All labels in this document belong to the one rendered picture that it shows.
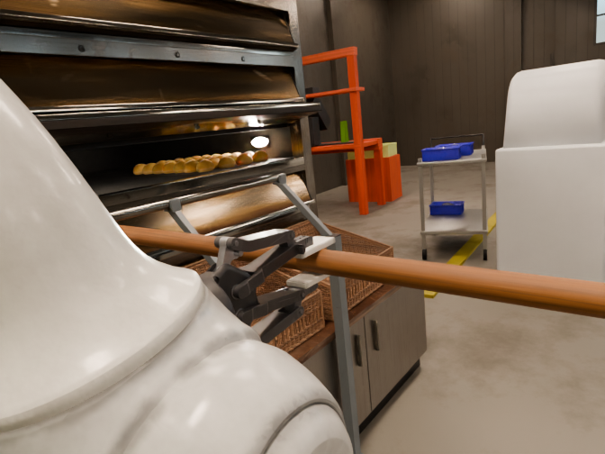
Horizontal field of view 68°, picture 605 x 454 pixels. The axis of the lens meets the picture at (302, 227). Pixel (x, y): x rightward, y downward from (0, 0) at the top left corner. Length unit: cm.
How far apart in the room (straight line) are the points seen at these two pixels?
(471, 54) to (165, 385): 1183
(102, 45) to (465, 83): 1070
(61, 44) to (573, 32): 1079
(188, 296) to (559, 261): 325
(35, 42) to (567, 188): 288
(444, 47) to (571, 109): 899
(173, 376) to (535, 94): 326
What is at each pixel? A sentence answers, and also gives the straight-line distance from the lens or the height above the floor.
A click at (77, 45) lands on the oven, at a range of 169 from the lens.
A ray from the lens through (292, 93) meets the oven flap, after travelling 232.
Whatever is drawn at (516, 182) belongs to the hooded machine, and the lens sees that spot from 331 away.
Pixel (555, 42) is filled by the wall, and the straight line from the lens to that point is 1165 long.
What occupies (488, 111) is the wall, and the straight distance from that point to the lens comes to 1180.
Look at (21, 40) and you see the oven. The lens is 162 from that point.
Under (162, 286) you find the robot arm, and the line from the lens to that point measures 19.
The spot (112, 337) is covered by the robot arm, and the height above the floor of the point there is 127.
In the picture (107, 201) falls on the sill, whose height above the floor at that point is 116.
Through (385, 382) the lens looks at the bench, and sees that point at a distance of 218.
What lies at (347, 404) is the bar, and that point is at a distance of 183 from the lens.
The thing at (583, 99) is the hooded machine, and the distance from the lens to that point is 330.
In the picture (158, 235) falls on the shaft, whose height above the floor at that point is 119.
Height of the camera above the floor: 133
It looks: 13 degrees down
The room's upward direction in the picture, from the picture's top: 6 degrees counter-clockwise
